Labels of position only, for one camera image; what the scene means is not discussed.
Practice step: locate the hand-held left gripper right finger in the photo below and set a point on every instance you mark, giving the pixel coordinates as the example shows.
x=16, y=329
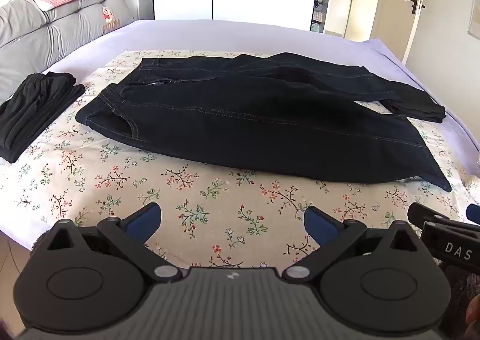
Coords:
x=318, y=223

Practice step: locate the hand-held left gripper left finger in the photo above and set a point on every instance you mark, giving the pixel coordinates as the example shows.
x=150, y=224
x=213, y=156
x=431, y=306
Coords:
x=144, y=219

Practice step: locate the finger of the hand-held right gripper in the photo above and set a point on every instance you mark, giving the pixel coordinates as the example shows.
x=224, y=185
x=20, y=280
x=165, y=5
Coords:
x=422, y=212
x=474, y=211

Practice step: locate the dark denim pants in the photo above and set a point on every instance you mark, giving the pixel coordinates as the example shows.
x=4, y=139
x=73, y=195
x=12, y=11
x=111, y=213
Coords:
x=262, y=130

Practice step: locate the floral printed blanket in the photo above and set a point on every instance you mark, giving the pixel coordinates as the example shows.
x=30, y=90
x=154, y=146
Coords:
x=225, y=205

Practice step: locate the purple bed sheet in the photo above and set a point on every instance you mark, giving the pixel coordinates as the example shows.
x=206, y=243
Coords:
x=225, y=36

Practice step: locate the patterned clothes pile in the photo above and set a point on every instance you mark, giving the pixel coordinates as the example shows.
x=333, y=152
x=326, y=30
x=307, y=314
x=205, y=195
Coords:
x=317, y=17

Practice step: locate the grey headboard cushion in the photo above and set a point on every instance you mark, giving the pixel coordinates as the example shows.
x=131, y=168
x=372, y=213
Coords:
x=75, y=25

